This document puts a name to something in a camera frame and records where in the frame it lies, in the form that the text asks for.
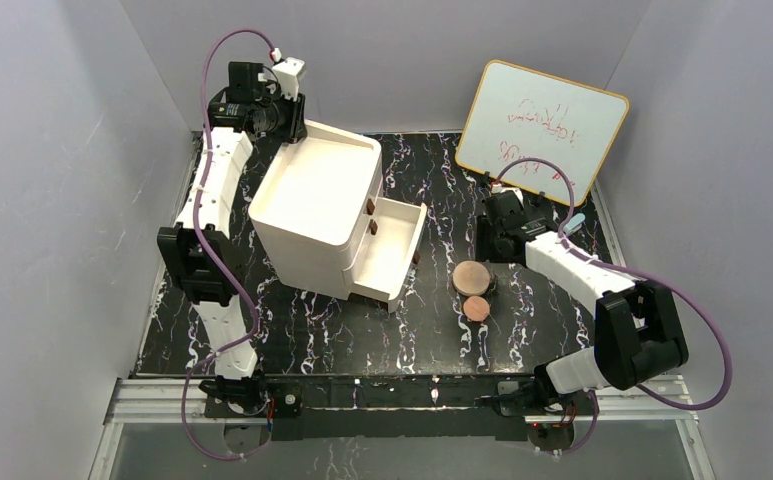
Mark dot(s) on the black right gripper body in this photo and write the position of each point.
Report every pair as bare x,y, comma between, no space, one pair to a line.
488,234

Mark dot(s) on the large round pink compact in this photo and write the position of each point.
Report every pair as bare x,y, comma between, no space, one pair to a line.
471,278

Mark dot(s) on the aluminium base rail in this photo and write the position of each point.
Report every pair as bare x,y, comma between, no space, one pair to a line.
171,400

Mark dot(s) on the white three-drawer organizer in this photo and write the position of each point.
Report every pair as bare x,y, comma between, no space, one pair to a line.
309,210

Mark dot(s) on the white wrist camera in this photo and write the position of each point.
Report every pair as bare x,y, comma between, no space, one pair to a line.
288,72
499,188

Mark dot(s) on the whiteboard with yellow frame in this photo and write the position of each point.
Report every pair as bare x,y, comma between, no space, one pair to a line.
539,132

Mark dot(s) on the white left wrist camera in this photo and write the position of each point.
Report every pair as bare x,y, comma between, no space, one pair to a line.
288,72

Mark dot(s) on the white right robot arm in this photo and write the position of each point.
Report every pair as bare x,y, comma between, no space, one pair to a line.
638,334

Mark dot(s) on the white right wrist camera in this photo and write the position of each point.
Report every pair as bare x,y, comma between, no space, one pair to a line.
499,188

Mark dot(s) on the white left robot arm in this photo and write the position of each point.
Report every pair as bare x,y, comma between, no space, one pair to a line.
199,256

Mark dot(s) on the small round pink compact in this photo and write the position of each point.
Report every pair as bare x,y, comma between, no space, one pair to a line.
476,309

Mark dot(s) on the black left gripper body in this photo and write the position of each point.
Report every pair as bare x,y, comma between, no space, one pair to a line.
295,124

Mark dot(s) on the light blue eraser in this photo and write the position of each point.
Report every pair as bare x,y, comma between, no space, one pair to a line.
574,224

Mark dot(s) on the white bottom drawer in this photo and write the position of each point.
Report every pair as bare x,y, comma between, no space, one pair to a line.
383,261

